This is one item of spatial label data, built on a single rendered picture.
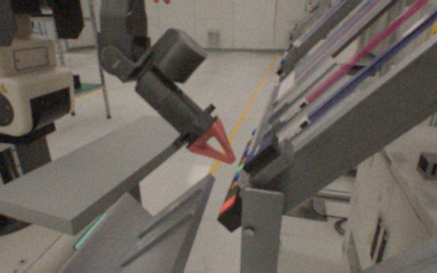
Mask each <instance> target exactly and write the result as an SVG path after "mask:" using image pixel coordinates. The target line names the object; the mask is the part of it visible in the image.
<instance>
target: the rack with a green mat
mask: <svg viewBox="0 0 437 273"><path fill-rule="evenodd" d="M88 3H89V9H90V13H91V17H84V21H85V22H92V32H93V37H94V41H95V46H96V51H97V56H98V34H97V32H98V26H97V22H96V16H95V11H94V6H93V1H92V0H88ZM30 21H31V22H50V21H52V23H53V31H54V37H55V41H56V45H57V48H58V52H59V60H60V66H61V67H66V66H65V59H64V54H63V51H62V47H61V43H60V39H58V36H57V33H56V29H55V26H54V19H53V18H52V17H30ZM98 70H99V74H100V79H101V84H93V83H81V87H79V88H76V89H74V98H79V97H81V96H83V95H86V94H88V93H89V92H95V91H97V90H99V89H102V88H103V94H104V102H105V112H106V117H107V118H111V109H110V104H109V99H108V94H107V90H106V84H105V70H104V69H103V68H102V67H101V66H100V64H99V63H98Z"/></svg>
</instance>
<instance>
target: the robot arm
mask: <svg viewBox="0 0 437 273"><path fill-rule="evenodd" d="M99 29H100V32H97V34H98V62H99V64H100V66H101V67H102V68H103V69H104V71H105V72H107V73H108V74H109V75H111V76H115V77H117V78H118V79H119V80H120V81H121V82H122V83H127V82H130V83H131V82H135V81H137V82H136V86H135V87H134V88H135V93H137V95H139V96H140V97H141V98H143V100H144V101H145V102H146V103H147V104H149V106H150V107H151V108H153V109H154V110H155V111H157V113H158V114H160V116H161V117H162V118H163V119H165V120H166V121H167V122H168V123H169V124H170V125H171V126H172V127H173V128H174V129H175V130H176V131H177V132H178V133H180V135H179V136H178V137H177V138H176V139H175V140H174V141H173V142H172V143H171V144H170V145H171V146H172V147H173V148H174V149H178V148H179V147H180V146H181V145H182V144H183V143H184V142H185V141H186V142H188V144H187V145H186V149H188V150H189V151H190V152H191V153H193V154H198V155H201V156H206V157H209V158H212V159H216V160H219V161H221V162H224V163H228V164H232V163H234V162H235V161H236V157H235V154H234V152H233V150H232V148H231V145H230V142H229V139H228V137H227V135H226V133H225V127H224V125H223V123H222V120H220V117H218V116H217V115H215V117H213V116H212V115H211V114H212V112H213V111H214V110H215V109H216V107H215V105H213V104H212V103H210V104H209V105H208V106H207V107H206V109H205V110H202V109H201V108H200V107H199V106H198V105H196V104H195V102H194V101H193V100H192V99H190V97H189V96H188V95H187V94H185V92H184V91H183V90H182V89H180V88H179V87H178V86H177V85H176V84H175V83H179V84H185V83H186V82H187V81H188V79H190V77H191V76H192V75H193V74H194V73H195V71H196V70H197V69H198V68H199V67H200V65H201V64H202V63H203V62H204V61H205V59H206V58H207V54H206V53H205V50H204V49H203V48H202V47H201V46H200V45H199V43H198V42H196V41H194V39H193V38H192V37H190V36H189V35H187V34H186V33H185V32H184V30H180V29H172V28H170V29H168V30H166V31H165V33H164V34H163V35H162V36H161V37H160V38H159V39H158V41H157V42H156V43H155V44H154V45H153V46H152V47H151V37H148V19H147V14H146V4H145V0H102V4H101V9H100V11H99ZM179 89H180V90H179ZM178 90H179V91H178ZM212 137H215V139H216V140H217V141H218V143H219V144H220V146H221V147H222V149H224V151H225V154H223V153H221V152H220V151H218V150H217V149H215V148H214V147H213V146H211V144H208V143H206V142H207V141H208V140H209V139H211V138H212Z"/></svg>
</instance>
